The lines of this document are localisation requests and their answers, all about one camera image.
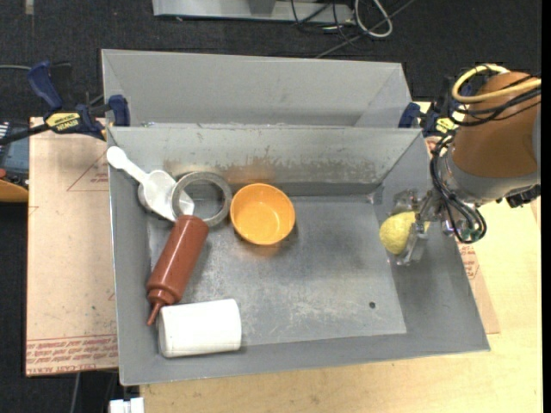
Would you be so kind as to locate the black cylinder on white bracket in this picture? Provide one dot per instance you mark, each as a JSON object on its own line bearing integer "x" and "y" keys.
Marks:
{"x": 523, "y": 196}

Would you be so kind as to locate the red-brown squeeze bottle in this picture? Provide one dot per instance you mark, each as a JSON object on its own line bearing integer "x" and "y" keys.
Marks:
{"x": 178, "y": 258}

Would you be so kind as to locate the white plastic scoop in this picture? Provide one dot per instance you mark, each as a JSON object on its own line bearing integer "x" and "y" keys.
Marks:
{"x": 155, "y": 189}

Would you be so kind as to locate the yellow toy lemon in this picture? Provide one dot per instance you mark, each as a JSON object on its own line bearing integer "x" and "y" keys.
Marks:
{"x": 395, "y": 232}

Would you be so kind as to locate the orange bowl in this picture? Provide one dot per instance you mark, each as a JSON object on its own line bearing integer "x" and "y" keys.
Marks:
{"x": 262, "y": 213}

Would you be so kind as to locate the white cylindrical container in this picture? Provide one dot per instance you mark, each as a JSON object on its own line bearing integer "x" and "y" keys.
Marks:
{"x": 200, "y": 327}

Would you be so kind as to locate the brown cardboard board red print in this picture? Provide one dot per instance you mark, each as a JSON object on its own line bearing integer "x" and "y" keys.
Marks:
{"x": 69, "y": 239}

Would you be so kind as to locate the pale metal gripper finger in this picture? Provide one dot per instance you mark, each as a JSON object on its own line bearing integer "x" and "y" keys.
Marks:
{"x": 406, "y": 201}
{"x": 416, "y": 241}

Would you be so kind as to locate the grey metal bin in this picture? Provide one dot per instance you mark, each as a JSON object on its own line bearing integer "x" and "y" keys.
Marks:
{"x": 301, "y": 282}

